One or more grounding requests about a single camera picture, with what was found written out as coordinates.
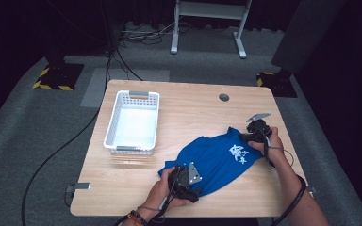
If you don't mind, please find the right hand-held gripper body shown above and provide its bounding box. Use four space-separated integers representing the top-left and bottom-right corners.
245 112 272 142

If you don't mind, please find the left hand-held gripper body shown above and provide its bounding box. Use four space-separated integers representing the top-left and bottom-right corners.
168 161 204 197

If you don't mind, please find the blue t-shirt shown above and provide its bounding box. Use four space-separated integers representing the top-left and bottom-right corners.
157 126 265 198

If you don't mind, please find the white plastic basket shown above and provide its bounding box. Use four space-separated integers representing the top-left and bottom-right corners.
103 89 160 156

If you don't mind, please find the person's left hand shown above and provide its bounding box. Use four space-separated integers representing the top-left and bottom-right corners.
137 167 192 219

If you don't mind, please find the person's right hand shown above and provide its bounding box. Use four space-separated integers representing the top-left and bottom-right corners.
248 126 286 168

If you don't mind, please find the black yellow-striped stand base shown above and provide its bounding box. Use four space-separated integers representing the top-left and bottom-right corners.
255 71 299 99
32 63 85 92

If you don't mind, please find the dark grey column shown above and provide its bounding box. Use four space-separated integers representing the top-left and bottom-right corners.
271 0 347 74

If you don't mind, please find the white metal stand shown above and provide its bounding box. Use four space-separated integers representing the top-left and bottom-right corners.
170 0 253 59

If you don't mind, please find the left hand-held gripper cable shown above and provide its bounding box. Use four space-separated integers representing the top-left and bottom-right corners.
114 175 178 226

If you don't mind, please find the hand-held gripper cable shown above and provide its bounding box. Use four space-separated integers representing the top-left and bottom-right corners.
114 175 178 226
262 131 307 226

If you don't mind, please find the beaded bracelet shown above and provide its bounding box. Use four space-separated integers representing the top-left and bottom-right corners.
126 209 149 226

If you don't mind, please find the right hand-held gripper cable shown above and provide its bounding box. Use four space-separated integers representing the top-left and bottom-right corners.
262 131 307 226

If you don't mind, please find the short black floor cable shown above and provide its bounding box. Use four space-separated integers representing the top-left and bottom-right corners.
114 46 144 82

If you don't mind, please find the long black floor cable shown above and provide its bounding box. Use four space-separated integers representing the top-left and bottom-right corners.
21 50 114 226

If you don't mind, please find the bundle of floor cables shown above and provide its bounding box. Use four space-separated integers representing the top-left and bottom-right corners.
119 21 196 46

